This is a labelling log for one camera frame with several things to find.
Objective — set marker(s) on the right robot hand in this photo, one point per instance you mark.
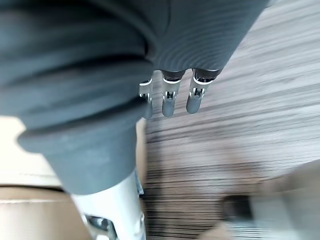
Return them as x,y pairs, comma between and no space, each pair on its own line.
82,75

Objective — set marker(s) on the beige leather sofa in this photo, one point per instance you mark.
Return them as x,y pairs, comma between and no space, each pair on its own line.
27,212

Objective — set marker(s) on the dark robot foot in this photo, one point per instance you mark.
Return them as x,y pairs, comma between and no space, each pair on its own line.
236,206

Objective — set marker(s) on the silver robot leg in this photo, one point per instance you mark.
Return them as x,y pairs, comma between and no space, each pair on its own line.
280,215

